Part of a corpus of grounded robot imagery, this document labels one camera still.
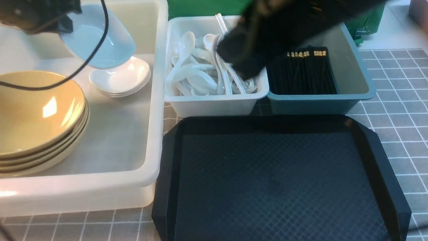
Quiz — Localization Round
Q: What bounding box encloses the black serving tray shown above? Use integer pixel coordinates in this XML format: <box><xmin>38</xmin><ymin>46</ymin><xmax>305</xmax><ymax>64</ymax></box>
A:
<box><xmin>151</xmin><ymin>115</ymin><xmax>412</xmax><ymax>241</ymax></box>

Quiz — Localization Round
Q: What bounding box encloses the middle stacked yellow-green bowl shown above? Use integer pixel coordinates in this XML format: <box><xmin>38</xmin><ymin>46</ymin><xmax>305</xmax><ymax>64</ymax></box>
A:
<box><xmin>0</xmin><ymin>110</ymin><xmax>90</xmax><ymax>172</ymax></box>

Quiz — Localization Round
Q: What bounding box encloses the yellow-green noodle bowl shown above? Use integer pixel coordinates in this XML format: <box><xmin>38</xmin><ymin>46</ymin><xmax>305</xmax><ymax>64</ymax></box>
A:
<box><xmin>0</xmin><ymin>80</ymin><xmax>86</xmax><ymax>158</ymax></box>

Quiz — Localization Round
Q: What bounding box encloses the stacked white dish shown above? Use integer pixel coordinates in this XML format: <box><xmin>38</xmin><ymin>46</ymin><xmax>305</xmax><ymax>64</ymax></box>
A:
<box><xmin>89</xmin><ymin>74</ymin><xmax>151</xmax><ymax>98</ymax></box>
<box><xmin>89</xmin><ymin>57</ymin><xmax>152</xmax><ymax>96</ymax></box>

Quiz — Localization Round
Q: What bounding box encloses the large white plastic tub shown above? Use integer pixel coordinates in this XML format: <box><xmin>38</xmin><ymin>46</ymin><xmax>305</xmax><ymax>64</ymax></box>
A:
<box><xmin>1</xmin><ymin>0</ymin><xmax>168</xmax><ymax>218</ymax></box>

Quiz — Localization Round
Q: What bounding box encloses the white spoon bin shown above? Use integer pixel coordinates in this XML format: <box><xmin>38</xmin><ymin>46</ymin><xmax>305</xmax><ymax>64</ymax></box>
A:
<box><xmin>165</xmin><ymin>16</ymin><xmax>269</xmax><ymax>118</ymax></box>

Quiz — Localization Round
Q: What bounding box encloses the black cable left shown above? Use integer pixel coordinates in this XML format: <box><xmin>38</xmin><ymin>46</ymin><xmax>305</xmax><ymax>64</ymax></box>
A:
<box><xmin>0</xmin><ymin>0</ymin><xmax>109</xmax><ymax>91</ymax></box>

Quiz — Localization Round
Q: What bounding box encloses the top stacked white dish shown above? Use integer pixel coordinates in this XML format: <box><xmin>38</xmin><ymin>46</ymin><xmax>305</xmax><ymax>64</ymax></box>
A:
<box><xmin>89</xmin><ymin>57</ymin><xmax>152</xmax><ymax>96</ymax></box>

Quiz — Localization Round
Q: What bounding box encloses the top stacked yellow-green bowl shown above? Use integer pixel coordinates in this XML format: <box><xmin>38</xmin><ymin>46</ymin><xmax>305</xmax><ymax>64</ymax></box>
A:
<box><xmin>0</xmin><ymin>100</ymin><xmax>89</xmax><ymax>166</ymax></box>

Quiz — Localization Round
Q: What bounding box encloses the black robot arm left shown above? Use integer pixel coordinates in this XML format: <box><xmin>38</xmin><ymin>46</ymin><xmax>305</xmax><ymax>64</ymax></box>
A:
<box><xmin>0</xmin><ymin>0</ymin><xmax>82</xmax><ymax>35</ymax></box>

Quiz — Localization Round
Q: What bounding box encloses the white square sauce dish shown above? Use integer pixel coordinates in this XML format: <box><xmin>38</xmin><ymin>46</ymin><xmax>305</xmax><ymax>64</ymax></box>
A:
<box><xmin>59</xmin><ymin>4</ymin><xmax>136</xmax><ymax>70</ymax></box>

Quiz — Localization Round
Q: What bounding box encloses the stacked yellow-green bowl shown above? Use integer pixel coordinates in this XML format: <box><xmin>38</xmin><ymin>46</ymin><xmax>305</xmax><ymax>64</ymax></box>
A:
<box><xmin>0</xmin><ymin>119</ymin><xmax>90</xmax><ymax>178</ymax></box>
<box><xmin>0</xmin><ymin>100</ymin><xmax>89</xmax><ymax>166</ymax></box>
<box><xmin>0</xmin><ymin>110</ymin><xmax>90</xmax><ymax>172</ymax></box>

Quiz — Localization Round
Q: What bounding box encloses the pile of white spoons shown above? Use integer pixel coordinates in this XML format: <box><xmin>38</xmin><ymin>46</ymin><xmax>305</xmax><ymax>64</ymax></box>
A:
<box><xmin>166</xmin><ymin>14</ymin><xmax>257</xmax><ymax>96</ymax></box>

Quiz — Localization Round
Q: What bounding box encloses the grey checked tablecloth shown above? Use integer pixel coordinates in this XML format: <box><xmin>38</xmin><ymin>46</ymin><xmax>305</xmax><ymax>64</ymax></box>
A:
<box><xmin>1</xmin><ymin>49</ymin><xmax>427</xmax><ymax>241</ymax></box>

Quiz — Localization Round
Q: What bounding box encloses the bundle of black chopsticks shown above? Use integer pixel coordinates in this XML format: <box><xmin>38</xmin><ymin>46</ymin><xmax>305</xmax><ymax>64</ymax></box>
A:
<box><xmin>266</xmin><ymin>45</ymin><xmax>338</xmax><ymax>95</ymax></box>

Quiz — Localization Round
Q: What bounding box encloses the bottom stacked yellow-green bowl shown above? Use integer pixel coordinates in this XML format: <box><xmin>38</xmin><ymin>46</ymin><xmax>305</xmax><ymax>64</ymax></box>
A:
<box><xmin>0</xmin><ymin>119</ymin><xmax>90</xmax><ymax>178</ymax></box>

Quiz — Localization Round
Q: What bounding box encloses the blue-grey chopstick bin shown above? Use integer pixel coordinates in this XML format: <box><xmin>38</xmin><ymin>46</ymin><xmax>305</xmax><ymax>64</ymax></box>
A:
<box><xmin>267</xmin><ymin>23</ymin><xmax>377</xmax><ymax>115</ymax></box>

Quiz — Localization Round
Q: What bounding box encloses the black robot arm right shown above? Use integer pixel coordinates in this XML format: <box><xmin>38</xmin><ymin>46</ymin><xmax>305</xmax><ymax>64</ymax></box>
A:
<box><xmin>216</xmin><ymin>0</ymin><xmax>385</xmax><ymax>80</ymax></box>

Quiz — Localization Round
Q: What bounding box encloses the green cloth backdrop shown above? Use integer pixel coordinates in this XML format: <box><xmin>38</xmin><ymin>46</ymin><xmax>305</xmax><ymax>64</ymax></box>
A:
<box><xmin>167</xmin><ymin>0</ymin><xmax>386</xmax><ymax>46</ymax></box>

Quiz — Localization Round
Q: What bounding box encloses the lower stacked white dish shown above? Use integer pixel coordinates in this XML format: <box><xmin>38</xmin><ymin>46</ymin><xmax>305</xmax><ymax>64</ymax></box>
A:
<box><xmin>89</xmin><ymin>74</ymin><xmax>151</xmax><ymax>98</ymax></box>

